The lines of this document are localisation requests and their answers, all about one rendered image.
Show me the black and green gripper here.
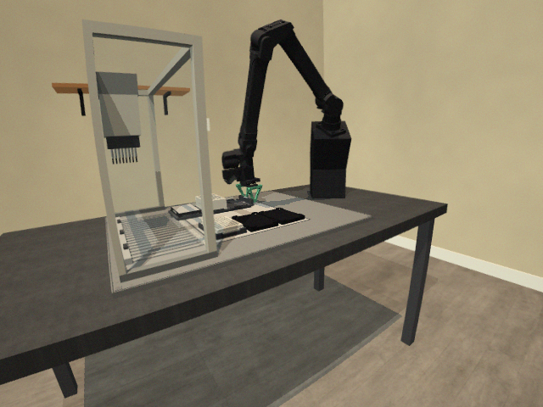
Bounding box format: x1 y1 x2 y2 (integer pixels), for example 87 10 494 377
236 166 262 203

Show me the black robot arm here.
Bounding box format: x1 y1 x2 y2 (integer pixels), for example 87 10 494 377
221 20 346 185

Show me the cream deep-well block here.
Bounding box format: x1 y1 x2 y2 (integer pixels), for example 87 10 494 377
212 194 227 210

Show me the white well plate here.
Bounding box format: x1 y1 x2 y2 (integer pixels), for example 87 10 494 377
215 215 243 234

